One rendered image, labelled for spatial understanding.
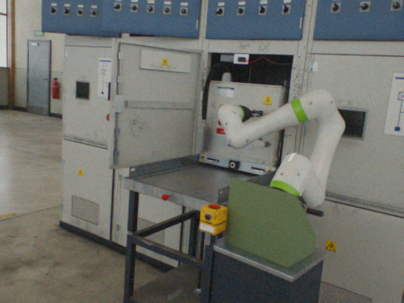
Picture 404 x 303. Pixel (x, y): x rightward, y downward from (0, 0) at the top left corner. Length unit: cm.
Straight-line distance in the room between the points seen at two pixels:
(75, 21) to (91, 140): 92
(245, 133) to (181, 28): 99
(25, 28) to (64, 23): 1020
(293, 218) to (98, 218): 223
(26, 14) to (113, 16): 1079
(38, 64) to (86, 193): 961
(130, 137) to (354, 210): 132
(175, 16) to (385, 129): 143
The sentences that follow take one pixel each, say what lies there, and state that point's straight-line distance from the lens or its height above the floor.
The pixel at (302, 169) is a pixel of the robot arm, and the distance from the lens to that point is 166.
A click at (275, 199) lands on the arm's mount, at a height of 98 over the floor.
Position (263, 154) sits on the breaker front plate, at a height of 99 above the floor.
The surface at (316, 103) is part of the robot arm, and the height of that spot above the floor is 133.
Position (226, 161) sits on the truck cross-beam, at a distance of 251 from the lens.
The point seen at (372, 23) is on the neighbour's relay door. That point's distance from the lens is 224.
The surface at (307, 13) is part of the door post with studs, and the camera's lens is 237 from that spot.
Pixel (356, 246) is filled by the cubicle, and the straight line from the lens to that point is 234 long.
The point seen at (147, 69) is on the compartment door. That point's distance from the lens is 244.
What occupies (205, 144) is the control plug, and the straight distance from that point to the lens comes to 251.
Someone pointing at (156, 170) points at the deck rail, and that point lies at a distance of 230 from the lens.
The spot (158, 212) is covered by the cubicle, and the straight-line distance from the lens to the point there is 296.
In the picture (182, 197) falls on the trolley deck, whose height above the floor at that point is 83.
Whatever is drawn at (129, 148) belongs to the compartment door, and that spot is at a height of 96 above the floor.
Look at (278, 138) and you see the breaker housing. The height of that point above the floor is 109.
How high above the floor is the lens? 139
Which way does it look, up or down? 10 degrees down
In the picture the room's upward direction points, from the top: 5 degrees clockwise
